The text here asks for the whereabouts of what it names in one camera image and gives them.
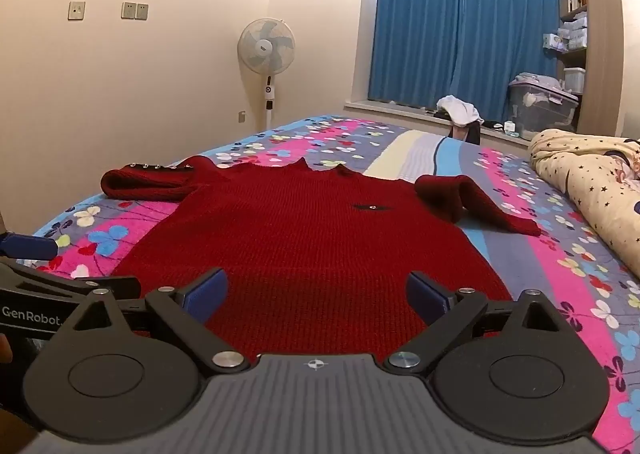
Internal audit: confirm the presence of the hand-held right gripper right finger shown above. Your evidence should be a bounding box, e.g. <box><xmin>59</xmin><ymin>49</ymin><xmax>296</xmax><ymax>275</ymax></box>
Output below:
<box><xmin>382</xmin><ymin>271</ymin><xmax>574</xmax><ymax>377</ymax></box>

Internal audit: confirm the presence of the white standing fan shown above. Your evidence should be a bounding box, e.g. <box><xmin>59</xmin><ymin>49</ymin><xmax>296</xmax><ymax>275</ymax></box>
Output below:
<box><xmin>237</xmin><ymin>18</ymin><xmax>297</xmax><ymax>132</ymax></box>

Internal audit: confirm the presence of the window sill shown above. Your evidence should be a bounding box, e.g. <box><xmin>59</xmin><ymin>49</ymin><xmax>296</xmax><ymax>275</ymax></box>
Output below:
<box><xmin>343</xmin><ymin>98</ymin><xmax>533</xmax><ymax>141</ymax></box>

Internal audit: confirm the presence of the clear lidded storage box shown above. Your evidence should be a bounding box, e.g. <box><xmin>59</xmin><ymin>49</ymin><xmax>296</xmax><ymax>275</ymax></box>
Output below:
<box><xmin>508</xmin><ymin>72</ymin><xmax>582</xmax><ymax>133</ymax></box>

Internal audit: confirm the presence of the stack of tissue packs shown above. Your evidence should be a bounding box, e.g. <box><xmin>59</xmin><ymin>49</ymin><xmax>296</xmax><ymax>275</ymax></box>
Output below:
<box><xmin>542</xmin><ymin>16</ymin><xmax>589</xmax><ymax>54</ymax></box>

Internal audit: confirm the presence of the dark hanging garment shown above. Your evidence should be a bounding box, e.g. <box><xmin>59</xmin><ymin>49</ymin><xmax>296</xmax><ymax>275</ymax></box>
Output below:
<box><xmin>446</xmin><ymin>123</ymin><xmax>482</xmax><ymax>145</ymax></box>

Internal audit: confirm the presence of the wooden shelf unit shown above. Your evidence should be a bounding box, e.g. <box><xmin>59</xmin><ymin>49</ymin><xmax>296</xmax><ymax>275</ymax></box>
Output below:
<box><xmin>556</xmin><ymin>0</ymin><xmax>624</xmax><ymax>137</ymax></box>

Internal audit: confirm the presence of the floral striped bed sheet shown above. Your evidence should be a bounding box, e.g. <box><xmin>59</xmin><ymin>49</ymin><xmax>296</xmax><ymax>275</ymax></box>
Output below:
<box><xmin>32</xmin><ymin>115</ymin><xmax>640</xmax><ymax>454</ymax></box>

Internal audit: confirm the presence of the red knitted sweater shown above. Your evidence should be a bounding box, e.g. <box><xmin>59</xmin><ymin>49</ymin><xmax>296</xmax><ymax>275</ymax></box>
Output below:
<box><xmin>100</xmin><ymin>155</ymin><xmax>543</xmax><ymax>367</ymax></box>

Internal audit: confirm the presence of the white plastic container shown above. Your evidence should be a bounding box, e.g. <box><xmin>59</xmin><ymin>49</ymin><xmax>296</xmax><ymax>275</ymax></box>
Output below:
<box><xmin>563</xmin><ymin>66</ymin><xmax>587</xmax><ymax>95</ymax></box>

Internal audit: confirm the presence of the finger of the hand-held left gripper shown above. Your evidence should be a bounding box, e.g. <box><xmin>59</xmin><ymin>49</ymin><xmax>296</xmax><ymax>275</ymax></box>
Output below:
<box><xmin>0</xmin><ymin>257</ymin><xmax>141</xmax><ymax>305</ymax></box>
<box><xmin>0</xmin><ymin>232</ymin><xmax>59</xmax><ymax>261</ymax></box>

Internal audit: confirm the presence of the blue curtain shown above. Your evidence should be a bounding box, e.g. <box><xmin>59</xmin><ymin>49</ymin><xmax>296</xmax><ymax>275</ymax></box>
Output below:
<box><xmin>368</xmin><ymin>0</ymin><xmax>562</xmax><ymax>110</ymax></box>

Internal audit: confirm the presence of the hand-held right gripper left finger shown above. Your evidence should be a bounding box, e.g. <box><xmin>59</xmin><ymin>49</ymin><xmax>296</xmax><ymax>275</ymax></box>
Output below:
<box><xmin>60</xmin><ymin>268</ymin><xmax>251</xmax><ymax>377</ymax></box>

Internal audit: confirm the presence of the cream star print quilt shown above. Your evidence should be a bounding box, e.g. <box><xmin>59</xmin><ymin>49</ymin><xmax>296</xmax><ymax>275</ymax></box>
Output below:
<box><xmin>528</xmin><ymin>129</ymin><xmax>640</xmax><ymax>281</ymax></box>

